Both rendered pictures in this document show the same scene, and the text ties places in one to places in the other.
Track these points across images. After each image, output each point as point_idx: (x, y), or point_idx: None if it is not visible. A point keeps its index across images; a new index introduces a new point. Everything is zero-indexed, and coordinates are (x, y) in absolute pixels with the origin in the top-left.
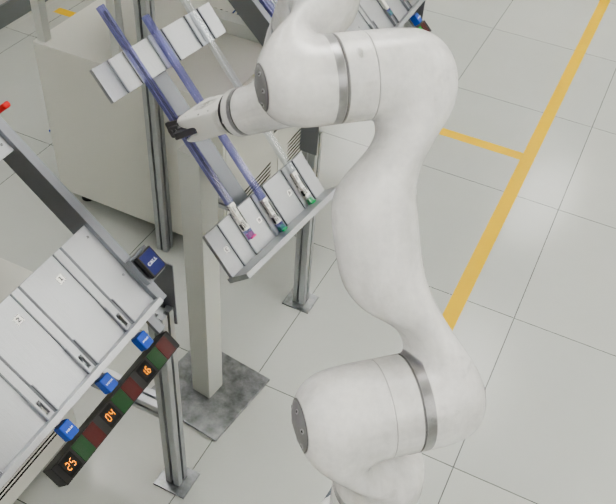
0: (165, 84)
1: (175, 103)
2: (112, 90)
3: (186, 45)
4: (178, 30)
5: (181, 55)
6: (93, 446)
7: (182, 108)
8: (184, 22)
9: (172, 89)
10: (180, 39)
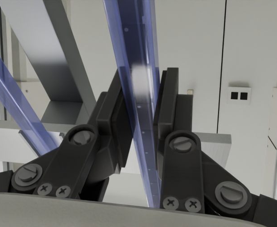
0: (54, 72)
1: (42, 35)
2: (213, 155)
3: None
4: (11, 154)
5: (16, 133)
6: None
7: (26, 19)
8: None
9: (40, 59)
10: (10, 147)
